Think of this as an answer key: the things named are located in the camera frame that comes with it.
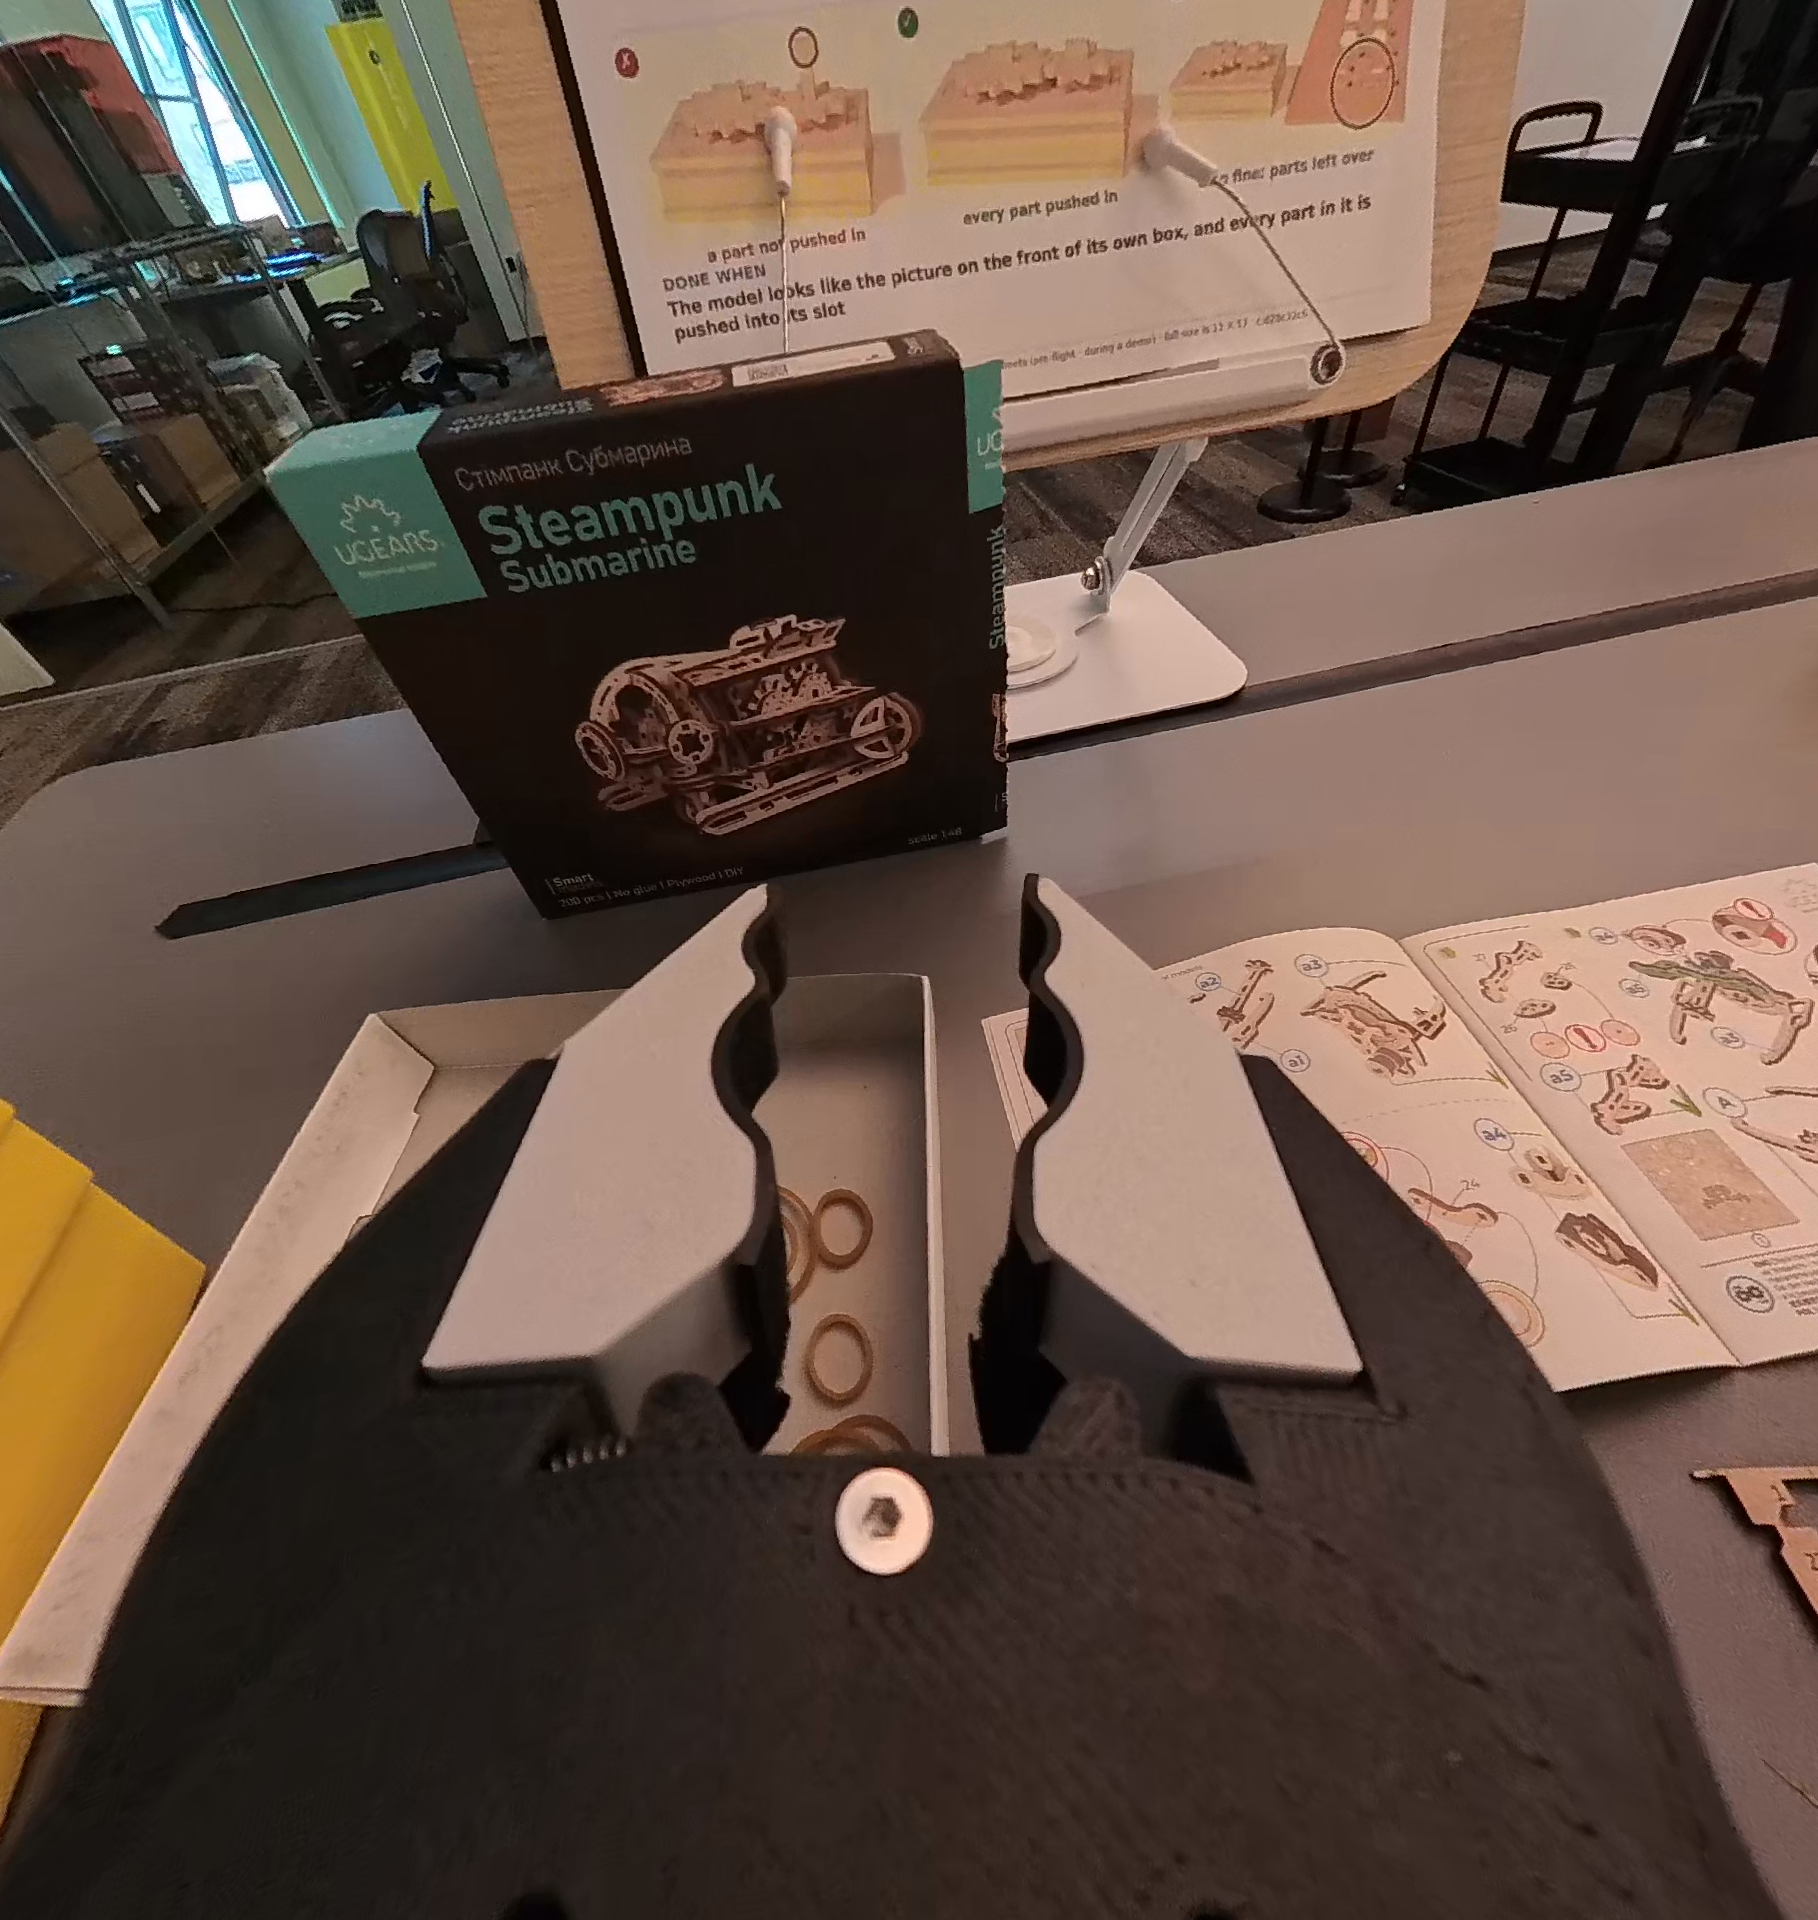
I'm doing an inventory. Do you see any group of wooden rings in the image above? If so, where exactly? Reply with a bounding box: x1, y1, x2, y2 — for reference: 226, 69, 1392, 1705
766, 1185, 917, 1464

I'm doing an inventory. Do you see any instruction booklet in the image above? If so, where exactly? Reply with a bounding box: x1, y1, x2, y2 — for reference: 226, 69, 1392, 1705
980, 862, 1818, 1397

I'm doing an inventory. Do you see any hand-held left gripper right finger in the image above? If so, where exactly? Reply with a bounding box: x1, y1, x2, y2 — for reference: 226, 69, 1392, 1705
976, 874, 1368, 1427

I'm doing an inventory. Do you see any metal storage shelf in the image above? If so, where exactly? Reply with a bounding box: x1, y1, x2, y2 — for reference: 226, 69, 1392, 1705
0, 36, 303, 625

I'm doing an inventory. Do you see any printed instruction sheet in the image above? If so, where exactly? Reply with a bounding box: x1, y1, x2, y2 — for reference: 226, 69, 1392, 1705
542, 0, 1450, 383

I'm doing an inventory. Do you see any white cardboard tray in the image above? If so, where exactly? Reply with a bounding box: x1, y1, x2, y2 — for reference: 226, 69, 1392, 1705
0, 973, 948, 1703

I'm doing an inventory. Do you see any black office chair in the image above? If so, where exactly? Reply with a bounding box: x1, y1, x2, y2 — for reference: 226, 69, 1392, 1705
309, 206, 513, 410

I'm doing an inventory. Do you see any black metal rack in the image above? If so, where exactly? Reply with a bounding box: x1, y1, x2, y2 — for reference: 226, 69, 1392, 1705
1395, 0, 1818, 518

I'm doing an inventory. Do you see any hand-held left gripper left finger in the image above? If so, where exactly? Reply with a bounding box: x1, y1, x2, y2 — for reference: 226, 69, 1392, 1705
422, 885, 794, 1422

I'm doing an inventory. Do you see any black model kit box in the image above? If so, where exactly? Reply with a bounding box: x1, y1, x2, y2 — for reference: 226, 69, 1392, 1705
264, 331, 1013, 923

